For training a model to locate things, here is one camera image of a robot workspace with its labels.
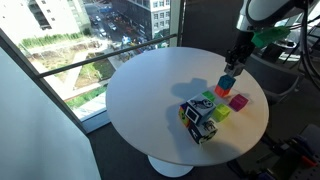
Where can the small bright green block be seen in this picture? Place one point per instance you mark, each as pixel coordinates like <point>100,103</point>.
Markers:
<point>209,96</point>

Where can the white table pedestal base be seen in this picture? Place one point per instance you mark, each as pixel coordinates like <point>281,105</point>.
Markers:
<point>168,168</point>

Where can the black pegboard table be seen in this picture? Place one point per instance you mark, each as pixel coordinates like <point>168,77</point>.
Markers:
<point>310,173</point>

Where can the metal window handrail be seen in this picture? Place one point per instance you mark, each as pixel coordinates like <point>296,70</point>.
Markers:
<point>100,57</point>

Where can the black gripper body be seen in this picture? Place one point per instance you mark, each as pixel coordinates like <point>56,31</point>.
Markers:
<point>241,48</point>

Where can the whale print patterned cube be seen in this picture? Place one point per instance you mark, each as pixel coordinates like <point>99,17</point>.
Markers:
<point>200,108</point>

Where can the multicolour patterned cube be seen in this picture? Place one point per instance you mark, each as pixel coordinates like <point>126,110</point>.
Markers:
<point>183,115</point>

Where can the magenta pink block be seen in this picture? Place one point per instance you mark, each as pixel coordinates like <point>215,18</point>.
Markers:
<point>238,102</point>

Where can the lime green block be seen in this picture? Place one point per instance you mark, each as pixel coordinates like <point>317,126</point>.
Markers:
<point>221,112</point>

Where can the grey swivel chair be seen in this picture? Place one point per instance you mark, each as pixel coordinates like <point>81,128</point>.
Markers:
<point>276,83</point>

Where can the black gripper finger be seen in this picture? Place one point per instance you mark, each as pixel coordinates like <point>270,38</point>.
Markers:
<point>228,65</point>
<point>242,66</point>

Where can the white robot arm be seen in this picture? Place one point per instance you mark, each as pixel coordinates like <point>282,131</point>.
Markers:
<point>266,10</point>

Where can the orange block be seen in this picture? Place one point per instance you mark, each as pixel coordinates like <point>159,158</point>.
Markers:
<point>221,91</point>

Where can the blue block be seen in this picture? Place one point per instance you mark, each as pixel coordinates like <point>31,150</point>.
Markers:
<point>227,82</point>

